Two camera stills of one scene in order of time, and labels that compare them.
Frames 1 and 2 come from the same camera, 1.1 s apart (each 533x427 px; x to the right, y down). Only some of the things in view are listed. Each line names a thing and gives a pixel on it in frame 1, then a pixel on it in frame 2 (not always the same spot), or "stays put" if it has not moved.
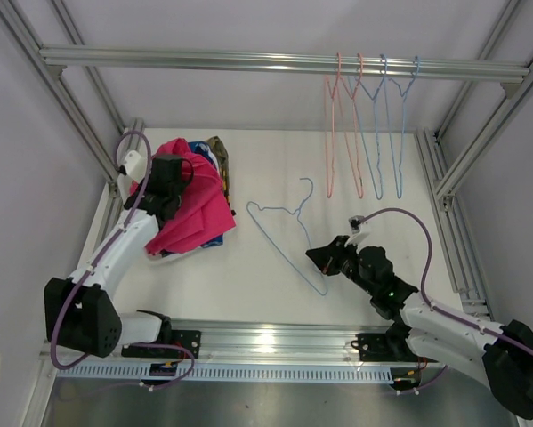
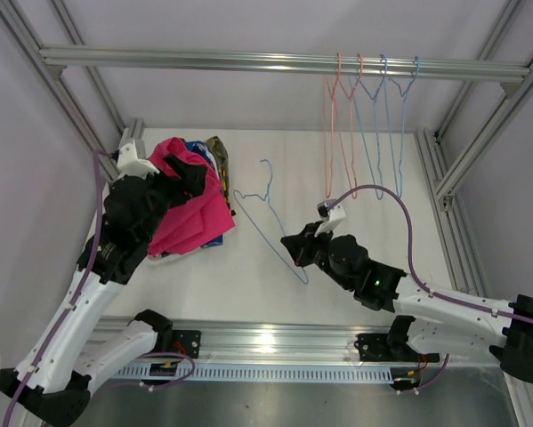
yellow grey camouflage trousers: x=220 y=151 stays put
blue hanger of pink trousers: x=262 y=208 to x=260 y=229
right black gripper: x=323 y=256 to x=300 y=245
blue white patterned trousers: x=205 y=150 stays put
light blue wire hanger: x=399 y=175 stays put
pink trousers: x=204 y=209 stays put
